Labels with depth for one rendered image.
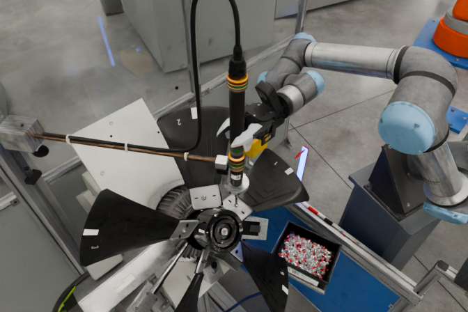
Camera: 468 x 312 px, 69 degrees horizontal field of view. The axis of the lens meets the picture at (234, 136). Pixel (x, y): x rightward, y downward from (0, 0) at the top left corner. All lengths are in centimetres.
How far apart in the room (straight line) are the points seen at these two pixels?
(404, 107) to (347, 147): 220
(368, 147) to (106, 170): 234
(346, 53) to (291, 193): 47
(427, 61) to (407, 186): 57
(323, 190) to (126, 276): 185
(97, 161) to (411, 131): 85
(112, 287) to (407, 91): 89
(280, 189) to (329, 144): 188
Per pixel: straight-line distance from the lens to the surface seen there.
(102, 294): 106
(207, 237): 95
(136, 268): 107
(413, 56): 91
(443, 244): 270
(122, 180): 114
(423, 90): 83
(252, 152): 142
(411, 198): 135
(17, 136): 110
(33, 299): 206
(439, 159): 96
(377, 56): 95
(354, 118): 329
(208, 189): 99
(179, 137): 100
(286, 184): 115
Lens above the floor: 207
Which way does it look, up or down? 45 degrees down
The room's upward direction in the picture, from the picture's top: straight up
